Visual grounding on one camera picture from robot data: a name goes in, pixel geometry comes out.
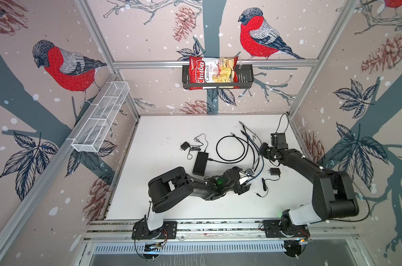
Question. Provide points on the aluminium front rail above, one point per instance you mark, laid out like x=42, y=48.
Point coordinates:
x=192, y=230

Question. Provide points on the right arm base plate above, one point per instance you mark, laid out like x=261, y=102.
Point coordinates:
x=275, y=228

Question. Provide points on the white mesh wall shelf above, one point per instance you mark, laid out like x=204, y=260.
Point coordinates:
x=96, y=128

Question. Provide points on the small black adapter block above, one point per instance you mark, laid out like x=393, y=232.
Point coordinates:
x=275, y=171

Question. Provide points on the black power adapter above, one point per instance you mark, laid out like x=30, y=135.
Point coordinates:
x=185, y=146

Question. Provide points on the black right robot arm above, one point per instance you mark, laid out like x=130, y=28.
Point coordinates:
x=333, y=195

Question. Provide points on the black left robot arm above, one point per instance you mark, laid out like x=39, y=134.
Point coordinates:
x=169, y=189

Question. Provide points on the red cassava chips bag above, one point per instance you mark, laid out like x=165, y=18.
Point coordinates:
x=207, y=70

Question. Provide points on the black wire wall basket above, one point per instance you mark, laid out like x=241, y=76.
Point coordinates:
x=241, y=77

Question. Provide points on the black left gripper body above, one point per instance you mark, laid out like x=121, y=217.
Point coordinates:
x=238, y=189

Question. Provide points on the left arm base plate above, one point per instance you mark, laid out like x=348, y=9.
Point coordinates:
x=141, y=232

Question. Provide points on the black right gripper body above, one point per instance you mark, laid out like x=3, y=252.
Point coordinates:
x=267, y=151

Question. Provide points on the black network switch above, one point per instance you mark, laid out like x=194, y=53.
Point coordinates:
x=200, y=163

